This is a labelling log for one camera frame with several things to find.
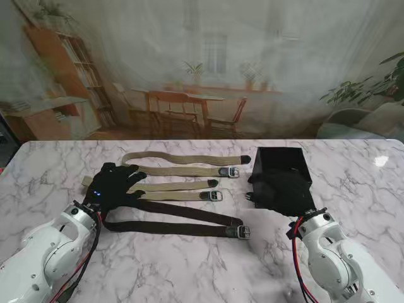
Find beige woven belt folded double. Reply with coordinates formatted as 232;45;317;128
121;151;252;179
81;176;223;203

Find black belt storage box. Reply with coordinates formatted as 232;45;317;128
248;146;313;210

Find dark brown woven belt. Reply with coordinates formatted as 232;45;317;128
102;198;252;241

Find red black right arm cables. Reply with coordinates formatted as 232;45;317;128
287;220;317;303

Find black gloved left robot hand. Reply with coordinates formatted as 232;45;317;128
83;162;148;219

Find red black arm cables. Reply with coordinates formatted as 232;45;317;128
53;210;105;303
287;220;317;303

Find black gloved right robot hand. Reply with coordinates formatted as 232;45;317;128
246;167;318;219

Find red black left arm cables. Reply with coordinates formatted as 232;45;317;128
53;210;105;303

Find black panel beside backdrop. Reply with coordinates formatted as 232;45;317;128
0;112;23;174

